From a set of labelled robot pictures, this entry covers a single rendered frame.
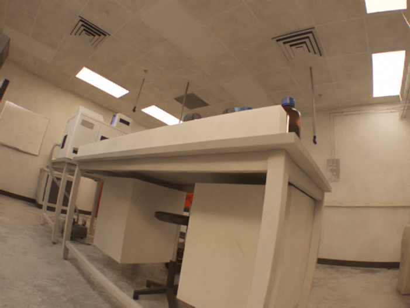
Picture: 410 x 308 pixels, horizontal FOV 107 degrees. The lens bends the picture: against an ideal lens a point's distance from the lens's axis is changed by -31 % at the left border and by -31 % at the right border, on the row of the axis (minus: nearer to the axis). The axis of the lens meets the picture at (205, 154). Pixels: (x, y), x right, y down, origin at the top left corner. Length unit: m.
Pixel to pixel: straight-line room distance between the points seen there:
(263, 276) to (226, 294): 0.41
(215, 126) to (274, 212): 0.35
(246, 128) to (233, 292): 0.67
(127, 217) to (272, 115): 1.22
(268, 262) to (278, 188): 0.20
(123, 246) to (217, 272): 0.80
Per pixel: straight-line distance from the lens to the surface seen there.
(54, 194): 4.79
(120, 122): 2.71
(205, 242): 1.04
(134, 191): 1.57
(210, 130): 0.76
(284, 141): 0.59
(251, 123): 0.67
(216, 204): 1.02
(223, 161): 0.73
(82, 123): 2.51
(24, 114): 5.46
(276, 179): 0.61
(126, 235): 1.60
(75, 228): 2.93
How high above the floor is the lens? 0.67
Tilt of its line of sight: 15 degrees up
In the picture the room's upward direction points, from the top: 9 degrees clockwise
